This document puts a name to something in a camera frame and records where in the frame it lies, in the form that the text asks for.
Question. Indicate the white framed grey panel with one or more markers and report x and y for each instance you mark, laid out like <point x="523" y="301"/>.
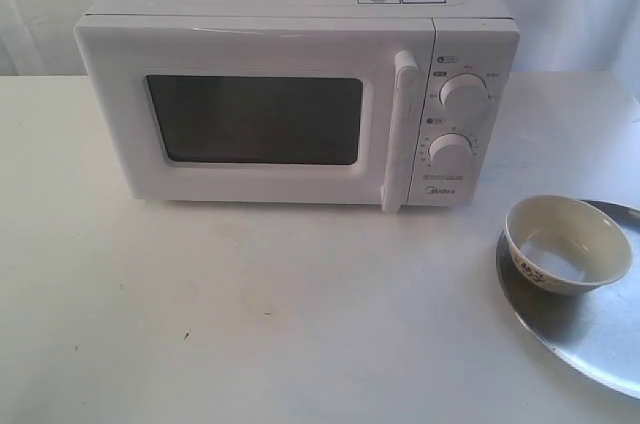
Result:
<point x="273" y="110"/>

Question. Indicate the round metal tray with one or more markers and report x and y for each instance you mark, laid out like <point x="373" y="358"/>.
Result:
<point x="598" y="330"/>

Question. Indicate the lower white control knob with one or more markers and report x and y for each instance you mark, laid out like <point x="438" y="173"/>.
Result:
<point x="451" y="153"/>

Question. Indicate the white ceramic bowl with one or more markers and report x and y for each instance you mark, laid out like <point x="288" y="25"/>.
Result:
<point x="566" y="246"/>

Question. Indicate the upper white control knob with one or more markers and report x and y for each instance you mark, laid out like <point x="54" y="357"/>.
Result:
<point x="464" y="94"/>

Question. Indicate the white microwave oven body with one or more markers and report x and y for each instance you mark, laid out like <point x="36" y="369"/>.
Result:
<point x="475" y="37"/>

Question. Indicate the white control knob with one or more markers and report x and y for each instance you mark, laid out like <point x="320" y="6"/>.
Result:
<point x="451" y="153"/>
<point x="464" y="94"/>

